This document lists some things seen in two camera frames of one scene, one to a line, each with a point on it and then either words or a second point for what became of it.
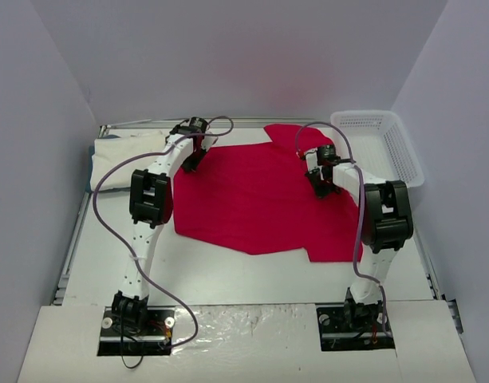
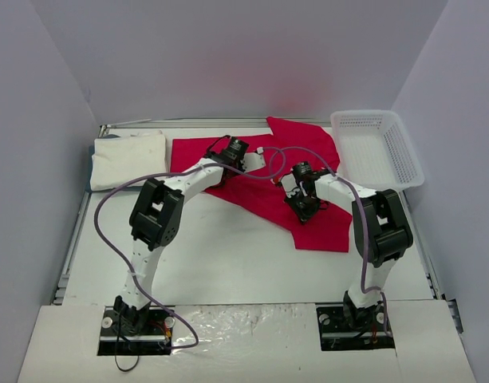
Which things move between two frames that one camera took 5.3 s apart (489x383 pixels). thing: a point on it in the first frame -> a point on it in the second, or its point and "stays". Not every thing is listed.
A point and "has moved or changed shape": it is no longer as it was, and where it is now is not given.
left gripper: x=192 y=162 -> x=225 y=174
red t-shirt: x=262 y=198 has moved or changed shape
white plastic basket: x=380 y=145 stays
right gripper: x=320 y=187 -> x=302 y=205
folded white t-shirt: x=110 y=152 stays
